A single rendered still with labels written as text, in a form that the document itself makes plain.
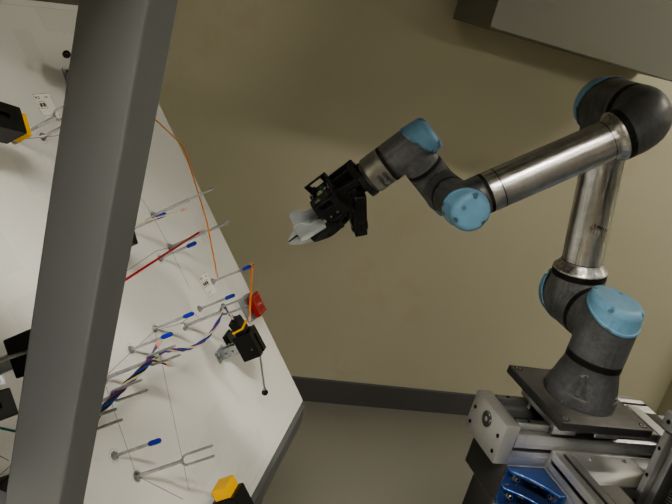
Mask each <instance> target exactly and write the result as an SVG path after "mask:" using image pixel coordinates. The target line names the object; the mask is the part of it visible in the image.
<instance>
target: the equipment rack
mask: <svg viewBox="0 0 672 504"><path fill-rule="evenodd" d="M177 3H178V0H79V4H78V11H77V18H76V24H75V31H74V38H73V45H72V51H71V58H70V65H69V72H68V79H67V85H66V92H65V99H64V106H63V113H62V119H61V126H60V133H59V140H58V146H57V153H56V160H55V167H54V174H53V180H52V187H51V194H50V201H49V208H48V214H47V221H46V228H45V235H44V241H43V248H42V255H41V262H40V269H39V275H38V282H37V289H36V296H35V303H34V309H33V316H32V323H31V330H30V336H29V343H28V350H27V357H26V364H25V370H24V377H23V384H22V391H21V398H20V404H19V411H18V418H17V425H16V431H15V438H14V445H13V452H12V459H11V465H10V472H9V479H8V486H7V492H4V491H2V490H0V504H83V502H84V497H85V492H86V486H87V481H88V476H89V470H90V465H91V460H92V455H93V449H94V444H95V439H96V433H97V428H98V423H99V417H100V412H101V407H102V401H103V396H104V391H105V385H106V380H107V375H108V369H109V364H110V359H111V353H112V348H113V343H114V338H115V332H116V327H117V322H118V316H119V311H120V306H121V300H122V295H123V290H124V284H125V279H126V274H127V268H128V263H129V258H130V252H131V247H132V242H133V236H134V231H135V226H136V221H137V215H138V210H139V205H140V199H141V194H142V189H143V183H144V178H145V173H146V167H147V162H148V157H149V151H150V146H151V141H152V135H153V130H154V125H155V120H156V114H157V109H158V104H159V98H160V93H161V88H162V82H163V77H164V72H165V66H166V61H167V56H168V50H169V45H170V40H171V34H172V29H173V24H174V18H175V13H176V8H177Z"/></svg>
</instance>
